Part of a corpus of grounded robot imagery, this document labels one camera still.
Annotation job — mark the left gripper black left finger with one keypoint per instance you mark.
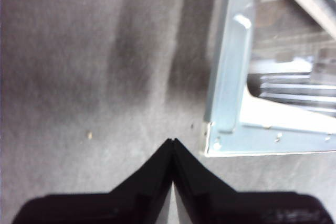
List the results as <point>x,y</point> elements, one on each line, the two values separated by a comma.
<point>105,208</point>

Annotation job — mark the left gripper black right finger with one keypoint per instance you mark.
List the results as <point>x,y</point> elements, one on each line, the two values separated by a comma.
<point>249,208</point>

